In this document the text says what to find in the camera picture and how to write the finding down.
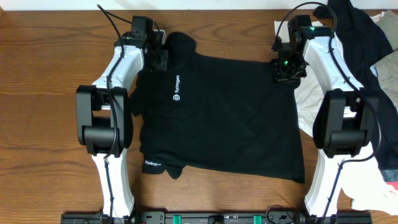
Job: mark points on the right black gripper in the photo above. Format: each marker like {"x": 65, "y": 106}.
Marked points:
{"x": 278, "y": 77}

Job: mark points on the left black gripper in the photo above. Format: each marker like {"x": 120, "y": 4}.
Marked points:
{"x": 162, "y": 55}

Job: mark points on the black Sytrogen t-shirt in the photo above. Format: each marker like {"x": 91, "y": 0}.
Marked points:
{"x": 218, "y": 114}

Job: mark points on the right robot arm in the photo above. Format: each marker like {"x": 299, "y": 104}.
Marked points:
{"x": 343, "y": 127}

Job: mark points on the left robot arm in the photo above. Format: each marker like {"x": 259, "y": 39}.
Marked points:
{"x": 103, "y": 112}

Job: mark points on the dark navy garment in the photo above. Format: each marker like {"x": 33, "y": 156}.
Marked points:
{"x": 364, "y": 43}

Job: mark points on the grey garment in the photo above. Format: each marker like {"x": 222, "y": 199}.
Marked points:
{"x": 386, "y": 68}

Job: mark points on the white shirt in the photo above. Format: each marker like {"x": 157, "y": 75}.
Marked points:
{"x": 363, "y": 182}

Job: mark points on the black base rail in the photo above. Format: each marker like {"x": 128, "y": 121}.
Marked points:
{"x": 273, "y": 216}

